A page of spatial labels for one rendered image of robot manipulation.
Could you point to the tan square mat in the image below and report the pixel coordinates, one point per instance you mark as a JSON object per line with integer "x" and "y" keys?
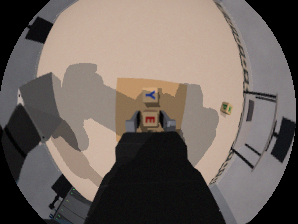
{"x": 171, "y": 99}

